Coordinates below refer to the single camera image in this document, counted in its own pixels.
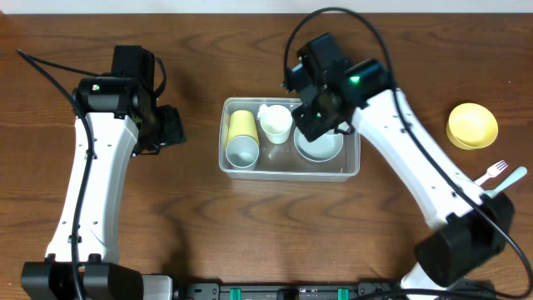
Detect white plastic cup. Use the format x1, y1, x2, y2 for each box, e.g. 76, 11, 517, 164
258, 105, 292, 145

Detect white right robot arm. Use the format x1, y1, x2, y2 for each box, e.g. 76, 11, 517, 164
285, 58, 515, 299

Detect light green plastic utensil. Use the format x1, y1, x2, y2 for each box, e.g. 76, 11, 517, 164
485, 166, 528, 198

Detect clear plastic storage box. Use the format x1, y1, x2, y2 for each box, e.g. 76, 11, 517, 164
218, 97, 361, 182

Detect yellow plastic bowl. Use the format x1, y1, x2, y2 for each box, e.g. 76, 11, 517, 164
446, 102, 499, 150

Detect yellow plastic cup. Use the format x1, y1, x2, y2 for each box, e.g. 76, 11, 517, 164
226, 110, 260, 144

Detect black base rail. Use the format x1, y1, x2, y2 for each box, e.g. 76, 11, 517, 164
172, 279, 406, 300

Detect pink plastic fork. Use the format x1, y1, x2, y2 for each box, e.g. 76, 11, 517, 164
474, 160, 508, 186

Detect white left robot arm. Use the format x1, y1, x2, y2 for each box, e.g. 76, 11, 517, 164
21, 77, 186, 299

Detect grey plastic bowl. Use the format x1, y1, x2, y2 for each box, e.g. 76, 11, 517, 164
293, 128, 344, 163

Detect grey plastic cup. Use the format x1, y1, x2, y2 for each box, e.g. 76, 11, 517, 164
226, 136, 259, 171

